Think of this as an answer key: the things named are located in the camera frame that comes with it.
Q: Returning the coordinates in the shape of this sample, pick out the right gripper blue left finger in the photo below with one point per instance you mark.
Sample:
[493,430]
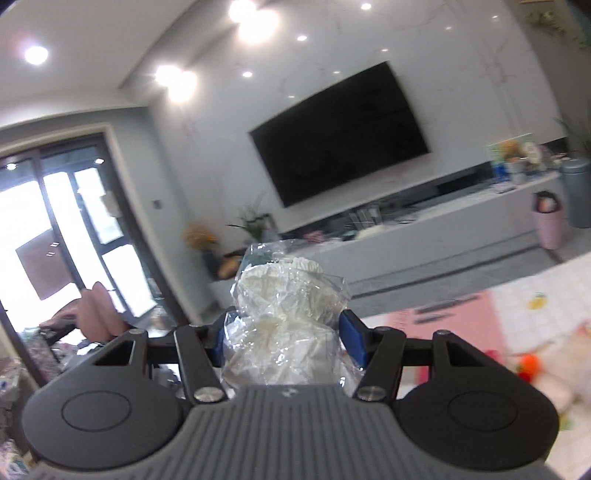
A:
[218,332]

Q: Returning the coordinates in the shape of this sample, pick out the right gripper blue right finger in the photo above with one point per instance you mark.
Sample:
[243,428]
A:
[355,336]

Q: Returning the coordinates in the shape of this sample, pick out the plastic bag of white tissue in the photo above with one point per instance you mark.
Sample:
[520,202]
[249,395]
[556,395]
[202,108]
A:
[284,329]

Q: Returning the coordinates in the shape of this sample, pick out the pink mat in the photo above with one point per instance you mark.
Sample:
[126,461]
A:
[472,318]

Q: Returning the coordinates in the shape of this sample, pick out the pink office chair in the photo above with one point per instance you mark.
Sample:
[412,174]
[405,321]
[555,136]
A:
[93,313]

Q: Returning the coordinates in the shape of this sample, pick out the green potted plant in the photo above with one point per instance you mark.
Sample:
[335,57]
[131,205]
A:
[257,224]

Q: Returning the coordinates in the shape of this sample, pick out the orange crochet fruit toy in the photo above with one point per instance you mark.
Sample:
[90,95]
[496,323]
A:
[528,367]

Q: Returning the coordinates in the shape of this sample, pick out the grey TV console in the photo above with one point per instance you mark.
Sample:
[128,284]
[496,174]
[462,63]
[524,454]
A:
[438,233]

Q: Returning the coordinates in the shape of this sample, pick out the lemon-print checkered tablecloth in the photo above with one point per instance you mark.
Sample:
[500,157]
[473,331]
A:
[536,310]

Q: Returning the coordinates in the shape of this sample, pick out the cream knitted cloth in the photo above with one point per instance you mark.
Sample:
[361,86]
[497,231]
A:
[564,377]

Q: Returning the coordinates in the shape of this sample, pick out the pink waste bin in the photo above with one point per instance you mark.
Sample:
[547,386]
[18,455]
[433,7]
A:
[548,216]

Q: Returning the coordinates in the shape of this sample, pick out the teddy bear display box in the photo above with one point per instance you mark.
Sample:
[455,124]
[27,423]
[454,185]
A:
[509,158]

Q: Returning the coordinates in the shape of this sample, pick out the grey-blue cylindrical bin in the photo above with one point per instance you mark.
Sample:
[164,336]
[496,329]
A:
[576,179]

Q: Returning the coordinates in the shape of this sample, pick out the black wall television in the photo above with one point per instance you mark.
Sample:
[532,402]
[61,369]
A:
[360,125]

